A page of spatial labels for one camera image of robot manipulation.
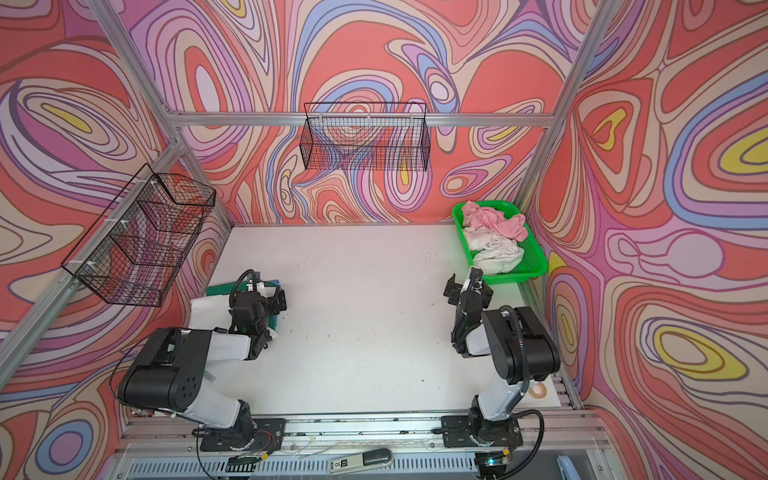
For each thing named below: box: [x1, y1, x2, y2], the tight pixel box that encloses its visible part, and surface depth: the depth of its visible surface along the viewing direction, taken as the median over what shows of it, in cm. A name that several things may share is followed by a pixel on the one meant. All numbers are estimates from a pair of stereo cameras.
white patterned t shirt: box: [464, 226, 525, 274], surface depth 109 cm
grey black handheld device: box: [329, 448, 394, 476], surface depth 68 cm
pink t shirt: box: [462, 200, 528, 242], surface depth 113 cm
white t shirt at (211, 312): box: [189, 294, 233, 330], surface depth 90 cm
